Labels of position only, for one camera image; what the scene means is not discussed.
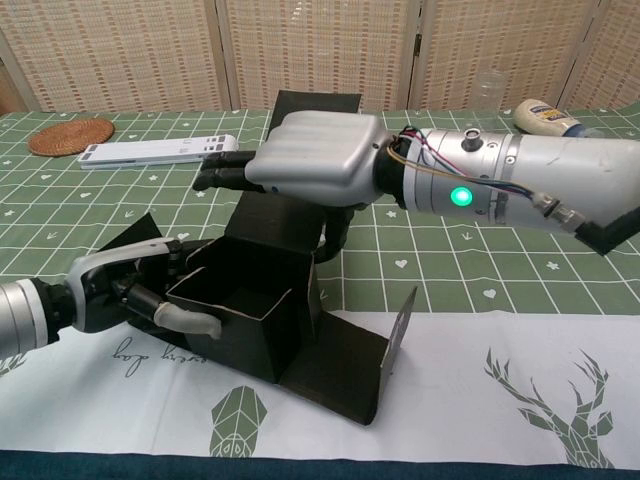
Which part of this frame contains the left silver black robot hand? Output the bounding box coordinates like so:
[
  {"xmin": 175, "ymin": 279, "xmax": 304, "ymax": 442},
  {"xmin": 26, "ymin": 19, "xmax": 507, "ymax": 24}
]
[{"xmin": 64, "ymin": 237, "xmax": 224, "ymax": 341}]

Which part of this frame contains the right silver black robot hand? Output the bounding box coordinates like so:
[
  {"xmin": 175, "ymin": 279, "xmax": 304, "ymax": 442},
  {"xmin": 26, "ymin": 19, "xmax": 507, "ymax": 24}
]
[{"xmin": 192, "ymin": 110, "xmax": 396, "ymax": 264}]

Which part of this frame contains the black cardboard box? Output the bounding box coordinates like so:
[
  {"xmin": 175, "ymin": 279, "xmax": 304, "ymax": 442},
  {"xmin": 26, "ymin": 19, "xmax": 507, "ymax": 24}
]
[{"xmin": 94, "ymin": 89, "xmax": 419, "ymax": 427}]

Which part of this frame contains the white folding stand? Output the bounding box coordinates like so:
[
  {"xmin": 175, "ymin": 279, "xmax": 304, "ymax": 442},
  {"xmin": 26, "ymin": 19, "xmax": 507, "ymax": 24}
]
[{"xmin": 78, "ymin": 133, "xmax": 240, "ymax": 171}]

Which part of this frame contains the woven bamboo folding screen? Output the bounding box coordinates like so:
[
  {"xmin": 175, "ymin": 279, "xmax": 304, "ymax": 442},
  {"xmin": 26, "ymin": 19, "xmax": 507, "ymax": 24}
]
[{"xmin": 0, "ymin": 0, "xmax": 640, "ymax": 114}]

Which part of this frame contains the round woven rattan coaster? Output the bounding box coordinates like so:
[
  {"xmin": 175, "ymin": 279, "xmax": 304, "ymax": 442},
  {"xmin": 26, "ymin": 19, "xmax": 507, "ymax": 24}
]
[{"xmin": 28, "ymin": 117, "xmax": 116, "ymax": 158}]

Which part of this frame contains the green checked deer tablecloth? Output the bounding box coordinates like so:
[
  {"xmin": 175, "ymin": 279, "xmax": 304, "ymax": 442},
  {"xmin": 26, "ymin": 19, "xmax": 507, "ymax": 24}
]
[{"xmin": 0, "ymin": 102, "xmax": 640, "ymax": 480}]

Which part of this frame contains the clear plastic cup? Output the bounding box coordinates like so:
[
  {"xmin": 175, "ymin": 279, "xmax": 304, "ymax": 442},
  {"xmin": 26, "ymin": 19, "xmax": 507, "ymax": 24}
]
[{"xmin": 467, "ymin": 69, "xmax": 507, "ymax": 130}]

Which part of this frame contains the brown wooden panel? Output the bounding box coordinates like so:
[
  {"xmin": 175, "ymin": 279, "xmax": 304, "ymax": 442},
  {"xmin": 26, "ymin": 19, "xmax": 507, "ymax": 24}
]
[{"xmin": 0, "ymin": 62, "xmax": 19, "ymax": 115}]

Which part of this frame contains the mayonnaise squeeze bottle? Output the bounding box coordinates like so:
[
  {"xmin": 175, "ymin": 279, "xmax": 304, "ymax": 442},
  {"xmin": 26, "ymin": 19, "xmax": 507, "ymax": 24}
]
[{"xmin": 513, "ymin": 98, "xmax": 601, "ymax": 139}]

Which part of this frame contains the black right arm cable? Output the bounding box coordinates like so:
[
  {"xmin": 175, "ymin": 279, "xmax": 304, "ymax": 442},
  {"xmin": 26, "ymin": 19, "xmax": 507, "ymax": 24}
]
[{"xmin": 529, "ymin": 192, "xmax": 640, "ymax": 256}]

